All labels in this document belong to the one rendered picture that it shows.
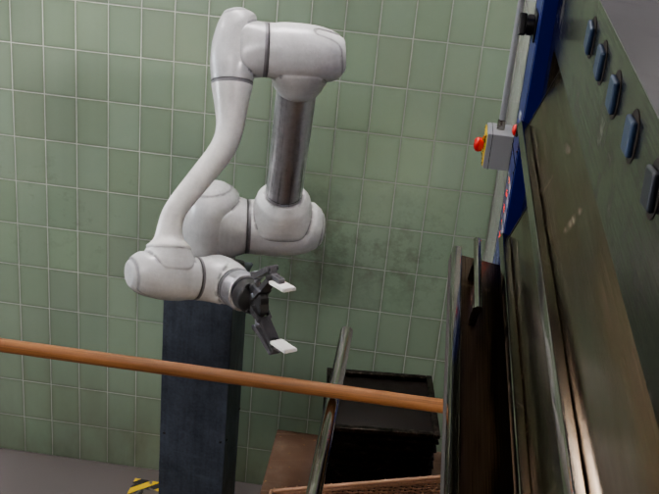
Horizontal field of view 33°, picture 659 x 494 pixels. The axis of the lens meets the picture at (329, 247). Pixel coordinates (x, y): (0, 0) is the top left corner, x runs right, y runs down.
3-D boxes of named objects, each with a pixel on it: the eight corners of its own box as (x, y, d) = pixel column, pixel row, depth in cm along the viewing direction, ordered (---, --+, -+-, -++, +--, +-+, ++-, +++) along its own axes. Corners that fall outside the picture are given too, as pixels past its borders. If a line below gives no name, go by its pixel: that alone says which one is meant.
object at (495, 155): (507, 159, 307) (513, 124, 303) (508, 172, 298) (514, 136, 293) (480, 155, 307) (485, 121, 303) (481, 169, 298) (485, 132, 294)
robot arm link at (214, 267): (251, 310, 260) (200, 308, 254) (224, 292, 274) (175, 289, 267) (259, 266, 259) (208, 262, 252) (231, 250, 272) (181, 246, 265)
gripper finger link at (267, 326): (251, 304, 246) (249, 307, 247) (269, 347, 241) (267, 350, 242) (267, 301, 248) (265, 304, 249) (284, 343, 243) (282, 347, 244)
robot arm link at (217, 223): (180, 241, 323) (182, 172, 313) (243, 244, 325) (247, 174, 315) (178, 267, 308) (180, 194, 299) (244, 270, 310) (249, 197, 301)
